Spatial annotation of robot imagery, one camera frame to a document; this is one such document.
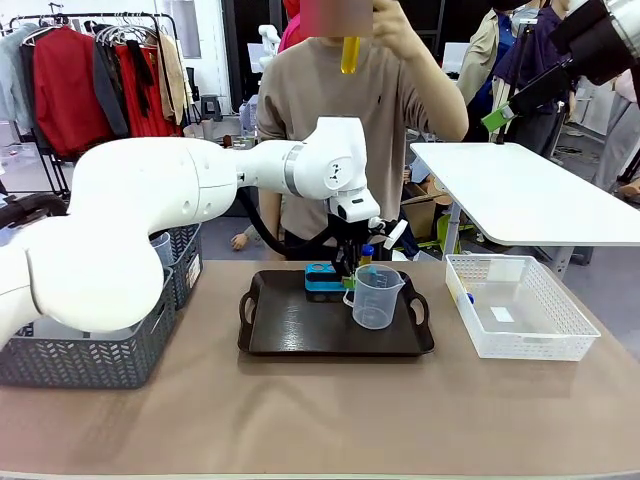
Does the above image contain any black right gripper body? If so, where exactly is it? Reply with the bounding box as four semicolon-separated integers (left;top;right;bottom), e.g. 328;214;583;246
547;0;637;88

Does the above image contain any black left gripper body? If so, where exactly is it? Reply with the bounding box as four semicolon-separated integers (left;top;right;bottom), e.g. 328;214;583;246
327;214;377;252

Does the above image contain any clear plastic measuring beaker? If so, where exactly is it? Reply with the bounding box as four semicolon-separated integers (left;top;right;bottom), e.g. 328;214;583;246
342;263;406;331
148;231;174;266

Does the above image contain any person's left forearm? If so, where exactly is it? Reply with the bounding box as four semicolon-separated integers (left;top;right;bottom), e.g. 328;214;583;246
402;44;470;145

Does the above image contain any person's right forearm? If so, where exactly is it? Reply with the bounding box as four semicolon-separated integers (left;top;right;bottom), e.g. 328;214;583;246
257;189;286;259

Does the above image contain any person's left hand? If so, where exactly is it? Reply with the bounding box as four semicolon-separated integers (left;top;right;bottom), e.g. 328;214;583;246
372;0;429;63

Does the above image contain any blue test tube rack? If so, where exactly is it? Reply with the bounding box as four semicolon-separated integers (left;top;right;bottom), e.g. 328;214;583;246
304;262;352;305

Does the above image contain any mannequin in purple jacket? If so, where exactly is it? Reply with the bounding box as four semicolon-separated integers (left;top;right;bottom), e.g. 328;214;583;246
492;4;589;154

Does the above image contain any mannequin in beige trench coat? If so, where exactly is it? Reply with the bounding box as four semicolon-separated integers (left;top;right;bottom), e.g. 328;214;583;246
455;7;514;144

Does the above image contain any cardboard box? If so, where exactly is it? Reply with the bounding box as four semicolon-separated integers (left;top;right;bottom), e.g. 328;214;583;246
402;177;451;241

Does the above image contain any dark brown serving tray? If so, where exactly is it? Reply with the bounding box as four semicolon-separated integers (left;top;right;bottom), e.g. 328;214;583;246
237;269;436;357

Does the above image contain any person in pink top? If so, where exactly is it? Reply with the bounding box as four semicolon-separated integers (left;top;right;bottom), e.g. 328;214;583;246
594;69;640;194

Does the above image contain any green chair base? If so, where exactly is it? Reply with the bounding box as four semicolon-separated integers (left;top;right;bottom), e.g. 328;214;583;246
417;213;484;251

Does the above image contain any white table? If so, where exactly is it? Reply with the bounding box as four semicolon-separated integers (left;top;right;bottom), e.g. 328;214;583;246
408;141;640;281

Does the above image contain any mannequin arm grey sleeve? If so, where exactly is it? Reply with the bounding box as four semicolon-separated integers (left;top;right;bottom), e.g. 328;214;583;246
230;224;264;251

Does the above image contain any person in beige sweater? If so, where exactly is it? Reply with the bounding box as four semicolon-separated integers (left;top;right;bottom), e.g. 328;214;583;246
255;0;470;261

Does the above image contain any small grey plastic basket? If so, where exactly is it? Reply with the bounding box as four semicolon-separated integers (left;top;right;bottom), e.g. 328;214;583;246
162;223;204;311

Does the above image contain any grey step stool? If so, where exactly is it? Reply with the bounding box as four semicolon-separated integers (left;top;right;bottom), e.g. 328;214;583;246
199;93;224;121

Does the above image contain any person in red hood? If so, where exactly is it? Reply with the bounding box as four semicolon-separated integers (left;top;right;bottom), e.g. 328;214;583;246
277;0;304;54

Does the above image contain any white plastic basket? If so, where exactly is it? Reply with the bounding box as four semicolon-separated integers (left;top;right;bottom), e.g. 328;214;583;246
444;253;602;362

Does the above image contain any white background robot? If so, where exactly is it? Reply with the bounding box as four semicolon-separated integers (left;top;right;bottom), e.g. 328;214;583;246
257;23;281;74

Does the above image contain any beige hanging coat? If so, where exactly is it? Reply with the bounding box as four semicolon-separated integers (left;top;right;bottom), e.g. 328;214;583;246
155;32;195;126

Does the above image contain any red dress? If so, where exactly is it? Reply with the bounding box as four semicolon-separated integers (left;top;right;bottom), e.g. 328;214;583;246
115;43;182;139

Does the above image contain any black scarf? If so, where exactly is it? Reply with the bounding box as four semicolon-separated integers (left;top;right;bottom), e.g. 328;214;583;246
124;38;155;119

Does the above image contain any large grey plastic basket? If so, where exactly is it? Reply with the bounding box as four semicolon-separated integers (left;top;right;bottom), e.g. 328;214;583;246
0;267;176;390

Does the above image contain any dark grey coat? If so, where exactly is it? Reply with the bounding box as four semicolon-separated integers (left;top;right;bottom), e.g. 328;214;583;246
91;39;130;137

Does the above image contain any black clothes rack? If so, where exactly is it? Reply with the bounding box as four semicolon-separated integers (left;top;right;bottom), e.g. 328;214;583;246
7;10;190;131

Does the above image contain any red jacket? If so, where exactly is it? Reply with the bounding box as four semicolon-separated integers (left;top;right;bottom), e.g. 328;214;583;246
32;25;116;159

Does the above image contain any grey-blue jacket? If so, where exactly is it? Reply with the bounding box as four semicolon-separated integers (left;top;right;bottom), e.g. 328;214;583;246
0;24;36;131

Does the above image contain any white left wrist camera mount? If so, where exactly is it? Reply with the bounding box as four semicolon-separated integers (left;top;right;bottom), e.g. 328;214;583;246
369;217;410;250

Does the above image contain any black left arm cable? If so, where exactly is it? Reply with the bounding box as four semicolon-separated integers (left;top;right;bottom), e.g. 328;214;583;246
235;184;346;261

